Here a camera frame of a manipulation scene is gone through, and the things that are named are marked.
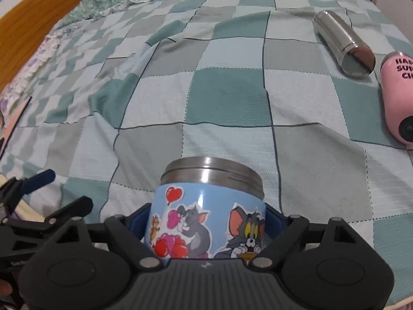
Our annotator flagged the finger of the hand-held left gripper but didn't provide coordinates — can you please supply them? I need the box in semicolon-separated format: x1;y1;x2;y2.
0;169;56;215
0;196;95;233

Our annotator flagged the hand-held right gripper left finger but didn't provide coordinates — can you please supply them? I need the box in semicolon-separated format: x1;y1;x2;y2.
45;204;166;270

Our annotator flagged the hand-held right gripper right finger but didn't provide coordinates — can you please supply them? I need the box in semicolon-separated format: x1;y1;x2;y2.
247;205;359;270

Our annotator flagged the blue cartoon print cup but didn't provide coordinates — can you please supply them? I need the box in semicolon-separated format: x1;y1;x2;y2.
144;156;268;261

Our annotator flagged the purple floral cloth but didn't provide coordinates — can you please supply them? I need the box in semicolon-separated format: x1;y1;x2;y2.
0;35;62;112

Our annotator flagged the green checked bed sheet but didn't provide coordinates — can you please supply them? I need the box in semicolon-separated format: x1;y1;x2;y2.
0;0;413;308

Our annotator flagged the wooden headboard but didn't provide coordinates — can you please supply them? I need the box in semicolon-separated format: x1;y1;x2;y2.
0;0;90;91

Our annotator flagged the pink bottle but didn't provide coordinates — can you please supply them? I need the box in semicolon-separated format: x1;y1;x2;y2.
379;51;413;145

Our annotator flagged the green floral quilt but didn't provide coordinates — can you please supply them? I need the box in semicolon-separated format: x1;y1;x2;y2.
58;0;370;29

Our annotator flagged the stainless steel bottle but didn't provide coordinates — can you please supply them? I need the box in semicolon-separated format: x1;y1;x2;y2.
312;10;377;78

